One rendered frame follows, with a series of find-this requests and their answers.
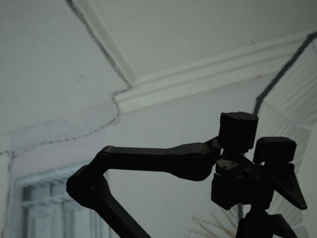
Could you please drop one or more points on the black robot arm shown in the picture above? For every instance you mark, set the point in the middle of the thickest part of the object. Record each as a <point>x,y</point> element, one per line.
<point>193,162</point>

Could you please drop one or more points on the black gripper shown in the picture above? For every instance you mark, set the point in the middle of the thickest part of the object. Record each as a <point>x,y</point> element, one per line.
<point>276,174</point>

